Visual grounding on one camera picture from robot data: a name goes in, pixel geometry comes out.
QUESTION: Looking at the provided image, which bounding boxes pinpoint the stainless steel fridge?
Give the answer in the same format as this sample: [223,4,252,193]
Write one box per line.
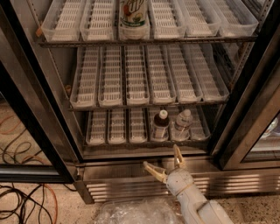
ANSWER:
[0,0,280,204]

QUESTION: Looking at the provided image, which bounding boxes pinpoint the green labelled soda bottle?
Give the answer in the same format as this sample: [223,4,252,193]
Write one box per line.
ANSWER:
[120,0,148,28]

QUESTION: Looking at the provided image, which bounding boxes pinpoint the orange cable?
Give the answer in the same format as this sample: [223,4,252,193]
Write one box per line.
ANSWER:
[0,113,60,224]

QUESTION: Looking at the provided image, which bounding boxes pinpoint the left glass fridge door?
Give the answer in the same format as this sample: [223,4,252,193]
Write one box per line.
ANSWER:
[0,0,79,184]

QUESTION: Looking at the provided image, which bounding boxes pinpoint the bottom wire shelf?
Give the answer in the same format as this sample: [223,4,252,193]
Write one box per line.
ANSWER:
[84,140,208,149]

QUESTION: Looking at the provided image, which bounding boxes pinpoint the black cables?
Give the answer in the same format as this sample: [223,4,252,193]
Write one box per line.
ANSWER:
[0,128,77,224]

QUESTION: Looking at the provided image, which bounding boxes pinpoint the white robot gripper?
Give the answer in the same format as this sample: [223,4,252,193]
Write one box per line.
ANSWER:
[143,144,195,196]

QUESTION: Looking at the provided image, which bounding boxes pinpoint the tray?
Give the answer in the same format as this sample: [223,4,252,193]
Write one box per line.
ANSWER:
[70,46,100,109]
[80,0,116,41]
[209,0,258,37]
[168,108,184,141]
[41,0,86,42]
[149,108,162,142]
[148,0,186,39]
[146,45,176,104]
[129,108,147,144]
[98,46,123,107]
[167,45,202,103]
[189,105,210,141]
[119,3,150,39]
[187,44,229,102]
[86,111,107,145]
[108,109,126,144]
[178,0,221,38]
[124,45,150,105]

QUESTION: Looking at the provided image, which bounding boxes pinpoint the middle wire shelf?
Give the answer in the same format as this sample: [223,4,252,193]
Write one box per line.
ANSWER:
[68,101,228,112]

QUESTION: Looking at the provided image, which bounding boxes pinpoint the clear plastic bin on floor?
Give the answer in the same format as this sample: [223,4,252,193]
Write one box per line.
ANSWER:
[94,198,185,224]

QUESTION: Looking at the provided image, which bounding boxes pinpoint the top wire shelf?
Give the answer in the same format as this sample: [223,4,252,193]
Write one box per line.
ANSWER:
[38,35,257,48]

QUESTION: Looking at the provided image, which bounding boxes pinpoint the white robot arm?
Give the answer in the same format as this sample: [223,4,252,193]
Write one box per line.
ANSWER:
[143,144,234,224]

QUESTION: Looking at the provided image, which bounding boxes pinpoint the clear water bottle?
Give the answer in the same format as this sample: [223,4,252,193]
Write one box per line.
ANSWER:
[173,109,193,142]

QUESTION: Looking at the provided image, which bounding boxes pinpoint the wire shelf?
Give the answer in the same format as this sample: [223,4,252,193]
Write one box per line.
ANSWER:
[38,35,257,48]
[84,140,208,149]
[68,101,228,112]

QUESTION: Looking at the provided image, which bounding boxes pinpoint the glass fridge door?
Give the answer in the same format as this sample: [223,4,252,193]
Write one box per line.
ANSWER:
[0,0,79,184]
[209,0,280,171]

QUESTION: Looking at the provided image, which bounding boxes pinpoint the dark brown plastic bottle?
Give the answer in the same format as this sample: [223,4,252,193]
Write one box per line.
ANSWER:
[151,109,170,142]

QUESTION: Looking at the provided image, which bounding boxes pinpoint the right glass fridge door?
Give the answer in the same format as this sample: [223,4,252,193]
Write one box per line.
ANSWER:
[209,0,280,171]

